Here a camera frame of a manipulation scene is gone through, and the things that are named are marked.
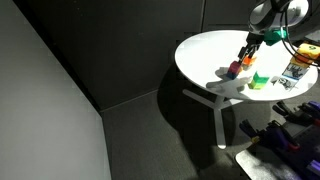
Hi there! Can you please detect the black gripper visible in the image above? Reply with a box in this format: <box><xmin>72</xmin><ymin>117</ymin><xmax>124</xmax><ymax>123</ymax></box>
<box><xmin>238</xmin><ymin>32</ymin><xmax>264</xmax><ymax>59</ymax></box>

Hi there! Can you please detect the pink cube block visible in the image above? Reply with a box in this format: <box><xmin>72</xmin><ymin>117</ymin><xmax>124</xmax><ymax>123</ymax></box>
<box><xmin>228</xmin><ymin>61</ymin><xmax>242</xmax><ymax>75</ymax></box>

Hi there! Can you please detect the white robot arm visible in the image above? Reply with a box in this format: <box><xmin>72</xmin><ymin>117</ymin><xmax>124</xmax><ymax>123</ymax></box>
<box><xmin>238</xmin><ymin>0</ymin><xmax>310</xmax><ymax>62</ymax></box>

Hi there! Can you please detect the orange cube block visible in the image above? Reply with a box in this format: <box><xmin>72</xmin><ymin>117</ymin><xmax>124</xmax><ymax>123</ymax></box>
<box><xmin>242</xmin><ymin>56</ymin><xmax>256</xmax><ymax>70</ymax></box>

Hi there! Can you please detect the blue flat block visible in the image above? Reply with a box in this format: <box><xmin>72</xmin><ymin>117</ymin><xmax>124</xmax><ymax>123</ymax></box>
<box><xmin>226</xmin><ymin>72</ymin><xmax>237</xmax><ymax>80</ymax></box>

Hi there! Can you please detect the green yellow block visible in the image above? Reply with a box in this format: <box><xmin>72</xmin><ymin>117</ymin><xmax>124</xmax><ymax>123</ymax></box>
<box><xmin>248</xmin><ymin>72</ymin><xmax>269</xmax><ymax>90</ymax></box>

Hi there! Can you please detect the white round table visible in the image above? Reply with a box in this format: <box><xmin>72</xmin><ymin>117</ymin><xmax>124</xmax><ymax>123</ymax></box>
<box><xmin>175</xmin><ymin>30</ymin><xmax>318</xmax><ymax>149</ymax></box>

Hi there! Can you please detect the white picture cube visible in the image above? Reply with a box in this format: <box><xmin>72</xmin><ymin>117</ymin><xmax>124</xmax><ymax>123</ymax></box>
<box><xmin>282</xmin><ymin>63</ymin><xmax>308</xmax><ymax>80</ymax></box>

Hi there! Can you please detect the small picture card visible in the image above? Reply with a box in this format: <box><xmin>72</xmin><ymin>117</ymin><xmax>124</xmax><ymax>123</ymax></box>
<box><xmin>278</xmin><ymin>76</ymin><xmax>297</xmax><ymax>90</ymax></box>

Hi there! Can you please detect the yellow orange printed cube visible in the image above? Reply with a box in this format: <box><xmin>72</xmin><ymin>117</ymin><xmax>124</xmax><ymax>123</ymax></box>
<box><xmin>290</xmin><ymin>43</ymin><xmax>320</xmax><ymax>68</ymax></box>

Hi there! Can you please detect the black purple clamp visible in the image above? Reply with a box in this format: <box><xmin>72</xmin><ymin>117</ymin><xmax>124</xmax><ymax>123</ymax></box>
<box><xmin>272</xmin><ymin>101</ymin><xmax>320</xmax><ymax>126</ymax></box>

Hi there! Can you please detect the perforated metal plate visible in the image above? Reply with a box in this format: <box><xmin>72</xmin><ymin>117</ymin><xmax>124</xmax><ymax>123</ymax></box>
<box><xmin>235</xmin><ymin>125</ymin><xmax>320</xmax><ymax>180</ymax></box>

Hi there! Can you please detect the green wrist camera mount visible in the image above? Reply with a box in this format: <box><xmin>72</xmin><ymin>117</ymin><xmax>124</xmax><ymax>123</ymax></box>
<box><xmin>264</xmin><ymin>30</ymin><xmax>287</xmax><ymax>46</ymax></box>

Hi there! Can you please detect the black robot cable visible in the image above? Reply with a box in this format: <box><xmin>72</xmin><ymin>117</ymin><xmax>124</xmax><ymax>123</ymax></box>
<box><xmin>279</xmin><ymin>0</ymin><xmax>320</xmax><ymax>66</ymax></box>

